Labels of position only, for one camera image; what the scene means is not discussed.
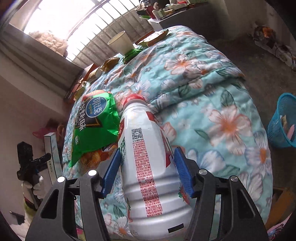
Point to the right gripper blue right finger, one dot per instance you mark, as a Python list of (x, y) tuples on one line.
[(187, 171)]

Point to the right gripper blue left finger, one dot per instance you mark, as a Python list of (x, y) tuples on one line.
[(110, 175)]

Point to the black white box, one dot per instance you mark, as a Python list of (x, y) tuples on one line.
[(54, 163)]

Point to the green chip bag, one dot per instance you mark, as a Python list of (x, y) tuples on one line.
[(95, 130)]

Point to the white red-capped milk bottle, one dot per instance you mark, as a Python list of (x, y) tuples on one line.
[(158, 208)]

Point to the blue plastic trash basket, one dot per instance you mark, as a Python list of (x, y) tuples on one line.
[(281, 128)]

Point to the white gloved left hand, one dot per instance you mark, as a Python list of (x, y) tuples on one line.
[(37, 190)]

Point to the floral blue quilt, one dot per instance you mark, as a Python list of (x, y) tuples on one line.
[(198, 96)]

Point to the small yellow-green snack packet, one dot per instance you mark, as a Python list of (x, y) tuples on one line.
[(79, 91)]

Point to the orange cardboard box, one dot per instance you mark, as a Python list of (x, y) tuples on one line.
[(82, 76)]

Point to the left beige curtain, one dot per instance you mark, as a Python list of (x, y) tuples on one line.
[(43, 64)]

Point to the green wrapper under cup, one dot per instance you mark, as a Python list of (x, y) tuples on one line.
[(131, 54)]

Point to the white paper cup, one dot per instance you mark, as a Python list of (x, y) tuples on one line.
[(121, 43)]

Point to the dark grey cabinet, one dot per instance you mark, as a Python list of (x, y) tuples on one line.
[(202, 19)]

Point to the red thermos bottle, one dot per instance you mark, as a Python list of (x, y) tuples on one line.
[(149, 10)]

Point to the floor clutter pile with cables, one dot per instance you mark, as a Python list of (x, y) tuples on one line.
[(265, 38)]

